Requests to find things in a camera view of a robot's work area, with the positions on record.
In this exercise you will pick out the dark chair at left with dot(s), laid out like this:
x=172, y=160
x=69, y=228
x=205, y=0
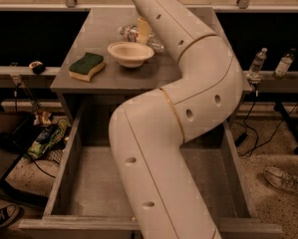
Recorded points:
x=17, y=133

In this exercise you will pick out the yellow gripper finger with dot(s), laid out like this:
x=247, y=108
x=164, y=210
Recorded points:
x=144, y=30

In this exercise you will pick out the yellow black tape measure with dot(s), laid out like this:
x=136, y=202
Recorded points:
x=37, y=67

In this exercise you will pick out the clear bottle on shelf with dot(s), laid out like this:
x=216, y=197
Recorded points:
x=257, y=64

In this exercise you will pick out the black canvas sneaker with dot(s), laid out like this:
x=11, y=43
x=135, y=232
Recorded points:
x=8, y=215

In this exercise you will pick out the white paper bowl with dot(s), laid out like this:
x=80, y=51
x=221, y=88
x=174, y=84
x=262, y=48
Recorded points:
x=130, y=54

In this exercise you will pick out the green yellow sponge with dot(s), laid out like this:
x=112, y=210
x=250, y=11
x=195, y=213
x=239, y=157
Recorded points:
x=86, y=67

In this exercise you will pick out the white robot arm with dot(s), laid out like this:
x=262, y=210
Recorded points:
x=163, y=197

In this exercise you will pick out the grey knit sneaker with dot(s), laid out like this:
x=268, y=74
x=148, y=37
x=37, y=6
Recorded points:
x=281, y=179

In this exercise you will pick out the green snack bags pile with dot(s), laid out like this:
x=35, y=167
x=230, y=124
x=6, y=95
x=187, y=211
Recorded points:
x=49, y=137

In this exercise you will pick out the clear plastic water bottle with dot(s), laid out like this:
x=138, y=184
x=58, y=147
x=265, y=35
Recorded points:
x=131, y=33

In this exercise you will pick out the open grey top drawer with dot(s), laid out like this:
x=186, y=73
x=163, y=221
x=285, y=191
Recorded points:
x=88, y=199

